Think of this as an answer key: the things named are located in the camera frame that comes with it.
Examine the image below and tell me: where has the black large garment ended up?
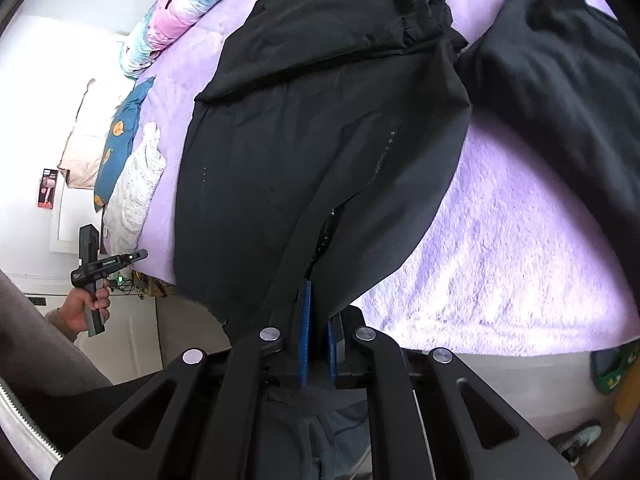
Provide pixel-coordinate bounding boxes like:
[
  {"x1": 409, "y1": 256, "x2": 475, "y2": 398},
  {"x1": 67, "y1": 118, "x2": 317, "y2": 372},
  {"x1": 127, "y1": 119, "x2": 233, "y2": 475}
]
[{"x1": 174, "y1": 0, "x2": 471, "y2": 340}]

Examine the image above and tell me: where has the grey sleeve forearm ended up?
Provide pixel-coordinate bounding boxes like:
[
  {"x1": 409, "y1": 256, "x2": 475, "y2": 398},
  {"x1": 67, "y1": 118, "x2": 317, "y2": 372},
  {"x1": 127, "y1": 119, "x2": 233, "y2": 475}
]
[{"x1": 0, "y1": 268, "x2": 114, "y2": 461}]

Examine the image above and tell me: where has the person's left hand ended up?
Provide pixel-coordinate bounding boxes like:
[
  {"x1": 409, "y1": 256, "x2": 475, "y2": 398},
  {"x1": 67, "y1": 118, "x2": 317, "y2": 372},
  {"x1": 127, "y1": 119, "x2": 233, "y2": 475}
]
[{"x1": 48, "y1": 287, "x2": 111, "y2": 342}]

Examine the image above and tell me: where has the grey fluffy blanket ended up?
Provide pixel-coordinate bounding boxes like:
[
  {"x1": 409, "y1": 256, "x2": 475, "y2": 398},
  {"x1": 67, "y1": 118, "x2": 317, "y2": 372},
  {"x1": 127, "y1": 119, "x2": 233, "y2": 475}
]
[{"x1": 103, "y1": 122, "x2": 167, "y2": 255}]

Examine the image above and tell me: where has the peach pillow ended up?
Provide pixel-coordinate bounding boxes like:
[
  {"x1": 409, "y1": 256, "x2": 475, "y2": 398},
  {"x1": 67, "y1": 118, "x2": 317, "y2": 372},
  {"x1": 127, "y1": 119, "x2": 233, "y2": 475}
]
[{"x1": 58, "y1": 78, "x2": 105, "y2": 190}]

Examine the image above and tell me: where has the blue pillow with orange faces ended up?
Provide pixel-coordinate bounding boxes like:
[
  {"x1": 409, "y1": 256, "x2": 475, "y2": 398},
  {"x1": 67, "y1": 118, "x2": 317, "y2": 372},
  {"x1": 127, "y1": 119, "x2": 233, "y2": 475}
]
[{"x1": 93, "y1": 76, "x2": 155, "y2": 211}]

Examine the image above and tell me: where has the pink blue cartoon quilt roll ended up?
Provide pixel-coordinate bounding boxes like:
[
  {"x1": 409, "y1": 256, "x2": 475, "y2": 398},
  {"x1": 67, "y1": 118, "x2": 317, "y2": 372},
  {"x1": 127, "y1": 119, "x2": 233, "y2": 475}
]
[{"x1": 119, "y1": 0, "x2": 221, "y2": 79}]

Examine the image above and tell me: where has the grey white sneaker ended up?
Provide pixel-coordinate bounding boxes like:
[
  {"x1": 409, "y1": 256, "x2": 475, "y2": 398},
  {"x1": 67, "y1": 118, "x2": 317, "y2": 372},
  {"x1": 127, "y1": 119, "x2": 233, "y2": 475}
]
[{"x1": 548, "y1": 418, "x2": 602, "y2": 467}]

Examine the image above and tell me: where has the red black wall package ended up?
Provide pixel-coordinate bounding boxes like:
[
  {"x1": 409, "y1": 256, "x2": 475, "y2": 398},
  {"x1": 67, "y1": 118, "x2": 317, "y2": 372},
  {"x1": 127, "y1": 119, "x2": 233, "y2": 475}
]
[{"x1": 38, "y1": 169, "x2": 58, "y2": 209}]

